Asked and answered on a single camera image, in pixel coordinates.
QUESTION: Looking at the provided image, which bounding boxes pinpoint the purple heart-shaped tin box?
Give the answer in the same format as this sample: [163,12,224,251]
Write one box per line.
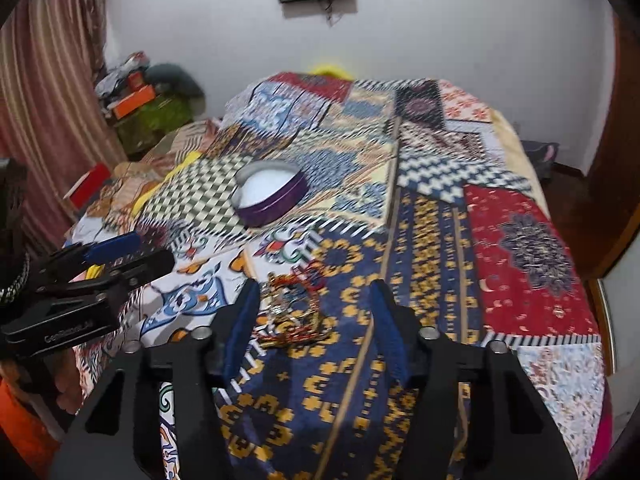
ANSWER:
[229,159,309,228]

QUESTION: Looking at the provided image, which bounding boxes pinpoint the red braided cord bracelet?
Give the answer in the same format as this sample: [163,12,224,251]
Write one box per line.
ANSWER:
[252,261,331,351]

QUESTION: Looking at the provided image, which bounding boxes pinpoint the striped orange blanket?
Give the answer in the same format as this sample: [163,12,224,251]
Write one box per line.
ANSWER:
[86,118,221,226]

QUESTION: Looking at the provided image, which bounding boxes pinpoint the red box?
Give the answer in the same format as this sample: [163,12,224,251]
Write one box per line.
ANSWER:
[63,162,111,209]

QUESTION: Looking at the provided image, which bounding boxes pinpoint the green patterned covered stand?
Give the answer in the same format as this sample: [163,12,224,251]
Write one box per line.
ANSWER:
[114,94,193,160]

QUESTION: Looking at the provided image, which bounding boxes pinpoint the striped red curtain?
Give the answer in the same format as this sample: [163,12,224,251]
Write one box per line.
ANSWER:
[1,0,126,255]

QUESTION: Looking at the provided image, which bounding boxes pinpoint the yellow cloth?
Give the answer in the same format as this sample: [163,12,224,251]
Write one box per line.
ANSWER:
[130,151,203,219]

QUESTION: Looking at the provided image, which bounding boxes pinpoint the orange cardboard box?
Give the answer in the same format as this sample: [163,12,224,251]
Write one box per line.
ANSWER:
[112,84,156,120]

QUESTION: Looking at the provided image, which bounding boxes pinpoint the grey stuffed cushion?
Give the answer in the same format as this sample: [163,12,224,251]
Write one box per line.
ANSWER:
[144,63,204,99]

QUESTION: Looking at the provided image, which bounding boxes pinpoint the white sliding wardrobe door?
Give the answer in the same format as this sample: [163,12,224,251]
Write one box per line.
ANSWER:
[589,236,640,440]

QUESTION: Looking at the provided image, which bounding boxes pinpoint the colourful patchwork bed cover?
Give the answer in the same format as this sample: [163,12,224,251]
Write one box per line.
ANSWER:
[73,73,611,479]

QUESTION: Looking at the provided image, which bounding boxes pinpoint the dark bag on floor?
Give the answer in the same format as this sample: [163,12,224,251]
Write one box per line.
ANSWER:
[522,140,560,172]

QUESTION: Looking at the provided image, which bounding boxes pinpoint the yellow object behind bed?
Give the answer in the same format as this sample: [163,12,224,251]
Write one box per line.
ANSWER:
[309,64,354,80]

